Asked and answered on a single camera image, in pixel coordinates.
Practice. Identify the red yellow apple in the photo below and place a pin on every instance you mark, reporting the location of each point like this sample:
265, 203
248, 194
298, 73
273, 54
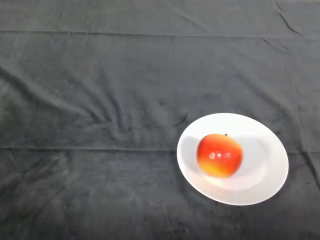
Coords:
220, 156

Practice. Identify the white round plate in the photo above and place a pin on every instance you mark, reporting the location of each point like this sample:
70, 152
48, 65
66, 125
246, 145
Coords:
265, 162

